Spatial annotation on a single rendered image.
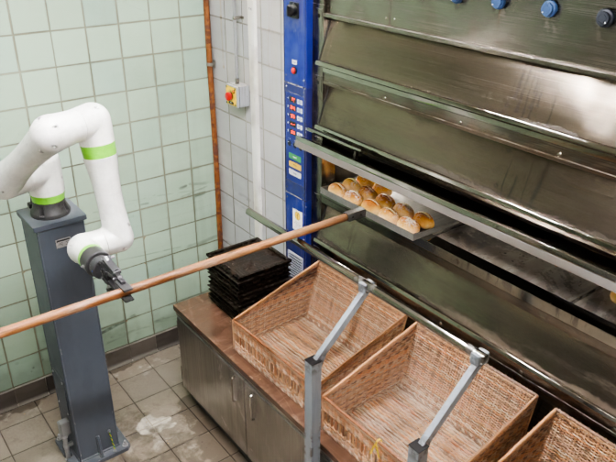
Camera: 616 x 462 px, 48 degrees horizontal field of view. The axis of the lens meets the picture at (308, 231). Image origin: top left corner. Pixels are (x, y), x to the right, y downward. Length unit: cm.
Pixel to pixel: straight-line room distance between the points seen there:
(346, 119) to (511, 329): 101
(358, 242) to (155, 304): 143
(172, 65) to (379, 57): 126
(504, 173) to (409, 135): 42
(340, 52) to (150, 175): 131
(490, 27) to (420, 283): 98
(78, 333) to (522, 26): 206
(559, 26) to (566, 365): 102
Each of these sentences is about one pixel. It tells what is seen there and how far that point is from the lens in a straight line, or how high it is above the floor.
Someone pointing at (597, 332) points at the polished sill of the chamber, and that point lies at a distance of 221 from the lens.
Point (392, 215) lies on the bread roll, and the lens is 262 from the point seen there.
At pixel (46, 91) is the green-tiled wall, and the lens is 325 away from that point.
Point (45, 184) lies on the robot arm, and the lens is 273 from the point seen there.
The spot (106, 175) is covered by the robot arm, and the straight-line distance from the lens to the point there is 244.
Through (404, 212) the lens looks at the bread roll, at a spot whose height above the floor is 122.
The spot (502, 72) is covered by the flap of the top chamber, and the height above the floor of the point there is 184.
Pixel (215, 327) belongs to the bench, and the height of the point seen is 58.
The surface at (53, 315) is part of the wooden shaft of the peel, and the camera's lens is 217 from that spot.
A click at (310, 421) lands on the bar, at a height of 71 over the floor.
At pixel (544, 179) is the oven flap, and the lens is 216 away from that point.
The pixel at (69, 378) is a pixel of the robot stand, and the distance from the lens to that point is 311.
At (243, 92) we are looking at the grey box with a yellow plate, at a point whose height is 148.
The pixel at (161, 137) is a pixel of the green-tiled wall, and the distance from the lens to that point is 352.
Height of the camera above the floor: 233
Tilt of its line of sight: 27 degrees down
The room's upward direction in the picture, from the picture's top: straight up
